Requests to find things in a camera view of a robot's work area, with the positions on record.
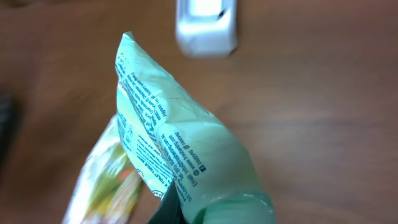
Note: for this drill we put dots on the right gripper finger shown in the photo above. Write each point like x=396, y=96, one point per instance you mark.
x=169, y=211

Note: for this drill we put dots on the white barcode scanner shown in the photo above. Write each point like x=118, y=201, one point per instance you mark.
x=206, y=28

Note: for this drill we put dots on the grey plastic mesh basket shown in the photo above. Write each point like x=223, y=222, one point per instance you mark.
x=7, y=123

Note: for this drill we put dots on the green yellow snack packet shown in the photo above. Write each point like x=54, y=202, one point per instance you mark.
x=108, y=187

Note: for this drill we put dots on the teal snack packet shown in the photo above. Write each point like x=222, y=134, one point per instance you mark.
x=169, y=137

